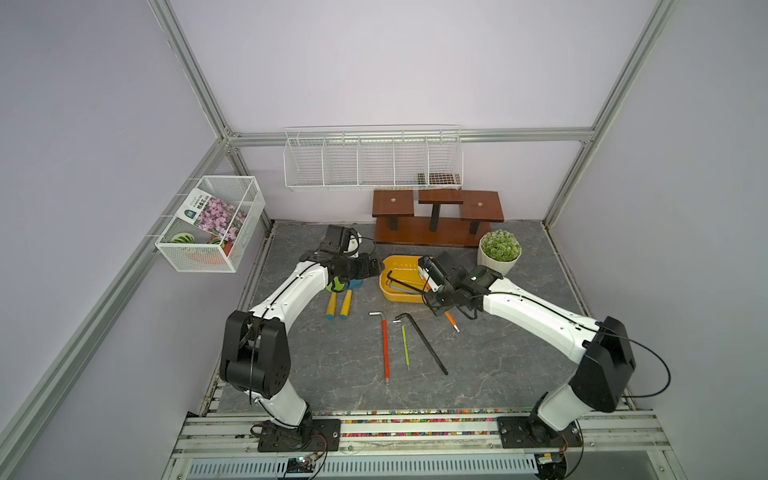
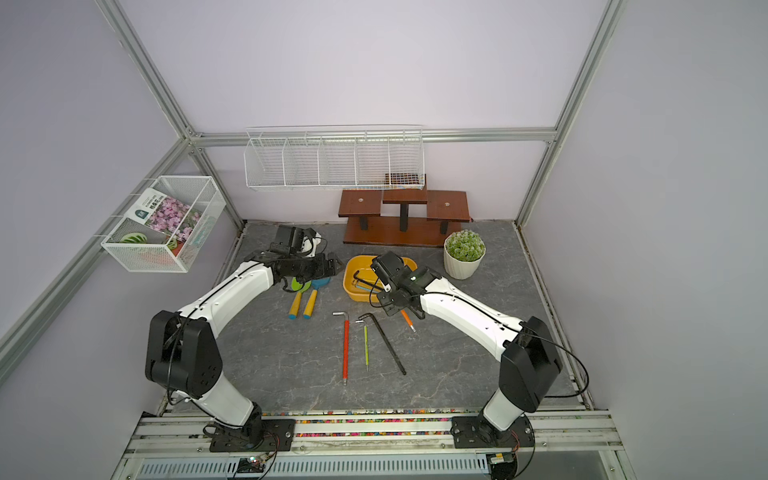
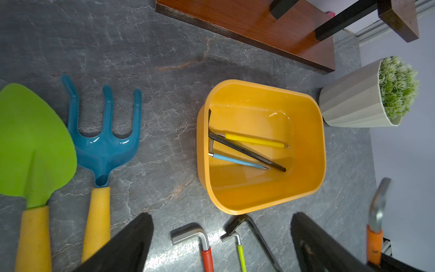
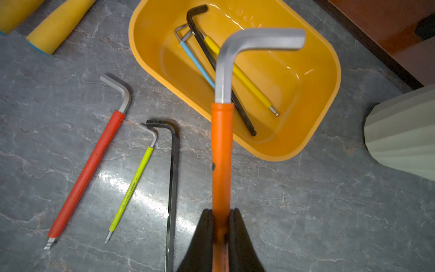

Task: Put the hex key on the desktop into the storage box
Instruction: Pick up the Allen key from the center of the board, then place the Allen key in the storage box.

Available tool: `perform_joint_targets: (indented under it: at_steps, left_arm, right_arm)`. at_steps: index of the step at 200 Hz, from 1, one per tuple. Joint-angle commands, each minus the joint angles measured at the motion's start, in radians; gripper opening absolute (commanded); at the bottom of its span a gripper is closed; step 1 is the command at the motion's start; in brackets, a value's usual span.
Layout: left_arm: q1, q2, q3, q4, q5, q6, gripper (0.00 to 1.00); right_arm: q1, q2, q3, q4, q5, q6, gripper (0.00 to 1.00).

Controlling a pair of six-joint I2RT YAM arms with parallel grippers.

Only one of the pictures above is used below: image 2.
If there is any thin black hex key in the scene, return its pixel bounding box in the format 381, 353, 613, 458
353, 270, 383, 291

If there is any flower seed packet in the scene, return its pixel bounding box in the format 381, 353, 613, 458
125, 188, 202, 243

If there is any blue garden hand rake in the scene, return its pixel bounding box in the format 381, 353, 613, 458
303, 277, 331, 319

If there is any brown wooden stepped stand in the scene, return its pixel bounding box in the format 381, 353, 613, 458
338, 188, 472, 248

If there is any orange hex key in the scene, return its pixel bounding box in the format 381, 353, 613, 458
400, 309, 416, 333

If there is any green hex key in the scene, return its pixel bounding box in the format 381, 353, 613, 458
355, 319, 370, 370

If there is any yellow plastic storage box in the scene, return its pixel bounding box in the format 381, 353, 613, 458
343, 255, 383, 305

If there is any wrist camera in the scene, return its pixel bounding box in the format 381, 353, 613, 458
269, 225, 322, 256
371, 251, 411, 291

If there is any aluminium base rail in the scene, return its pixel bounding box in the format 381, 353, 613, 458
112, 409, 636, 479

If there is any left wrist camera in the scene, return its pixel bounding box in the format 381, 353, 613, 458
269, 225, 322, 256

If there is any green striped ball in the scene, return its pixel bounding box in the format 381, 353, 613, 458
120, 232, 148, 244

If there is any large black hex key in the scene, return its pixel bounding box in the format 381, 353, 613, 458
358, 313, 407, 376

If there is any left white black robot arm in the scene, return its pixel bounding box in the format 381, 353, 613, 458
145, 252, 343, 453

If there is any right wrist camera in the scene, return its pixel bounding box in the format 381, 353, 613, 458
371, 251, 411, 291

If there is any white wire side basket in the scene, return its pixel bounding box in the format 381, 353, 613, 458
101, 175, 226, 274

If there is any red hex key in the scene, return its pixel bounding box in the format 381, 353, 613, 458
332, 311, 351, 386

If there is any green garden trowel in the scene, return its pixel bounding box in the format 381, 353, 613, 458
288, 278, 311, 319

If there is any white pot green plant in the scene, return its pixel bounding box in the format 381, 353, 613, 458
444, 230, 486, 280

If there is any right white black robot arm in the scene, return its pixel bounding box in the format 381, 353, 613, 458
372, 263, 567, 448

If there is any long white wire shelf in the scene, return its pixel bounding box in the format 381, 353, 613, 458
243, 124, 426, 190

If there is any blue hex key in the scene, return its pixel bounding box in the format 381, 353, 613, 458
353, 284, 374, 295

